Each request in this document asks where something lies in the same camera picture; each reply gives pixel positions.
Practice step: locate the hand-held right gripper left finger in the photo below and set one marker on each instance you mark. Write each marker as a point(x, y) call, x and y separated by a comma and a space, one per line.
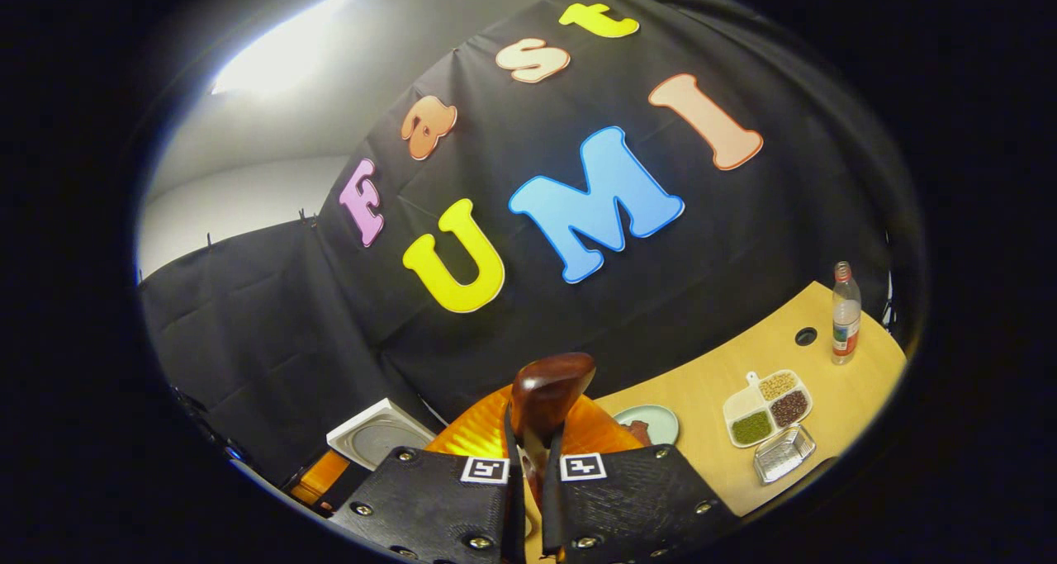
point(438, 510)

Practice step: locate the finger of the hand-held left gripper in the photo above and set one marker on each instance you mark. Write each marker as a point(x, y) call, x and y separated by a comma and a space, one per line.
point(320, 477)

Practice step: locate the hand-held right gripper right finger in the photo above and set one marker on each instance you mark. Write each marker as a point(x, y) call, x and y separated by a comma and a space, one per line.
point(628, 506)

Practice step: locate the white rice cooker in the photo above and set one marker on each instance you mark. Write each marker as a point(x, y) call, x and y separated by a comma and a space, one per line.
point(376, 436)

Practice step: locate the dark wooden spoon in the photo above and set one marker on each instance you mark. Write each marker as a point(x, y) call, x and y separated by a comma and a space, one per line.
point(549, 386)

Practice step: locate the white rice heap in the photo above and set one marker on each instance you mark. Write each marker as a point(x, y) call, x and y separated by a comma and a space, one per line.
point(741, 403)

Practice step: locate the pale green round plate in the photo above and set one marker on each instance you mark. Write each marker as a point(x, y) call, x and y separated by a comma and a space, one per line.
point(661, 422)

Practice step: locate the green mung bean heap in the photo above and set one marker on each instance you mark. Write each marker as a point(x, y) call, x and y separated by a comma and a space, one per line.
point(751, 428)

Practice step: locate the white divided grain tray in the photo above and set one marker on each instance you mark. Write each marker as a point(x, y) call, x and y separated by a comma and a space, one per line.
point(764, 382)

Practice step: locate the dark red bean heap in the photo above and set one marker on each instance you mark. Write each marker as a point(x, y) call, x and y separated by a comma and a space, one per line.
point(789, 408)

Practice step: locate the yellow soybean heap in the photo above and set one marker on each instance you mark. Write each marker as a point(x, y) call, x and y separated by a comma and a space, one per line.
point(776, 385)

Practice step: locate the black backdrop cloth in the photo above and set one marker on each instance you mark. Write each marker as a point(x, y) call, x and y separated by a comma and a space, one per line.
point(578, 316)

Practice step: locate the black desk grommet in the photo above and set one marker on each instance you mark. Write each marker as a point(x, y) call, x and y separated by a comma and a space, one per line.
point(805, 336)

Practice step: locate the clear plastic drink bottle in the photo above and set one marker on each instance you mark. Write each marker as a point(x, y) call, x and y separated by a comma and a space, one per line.
point(845, 324)

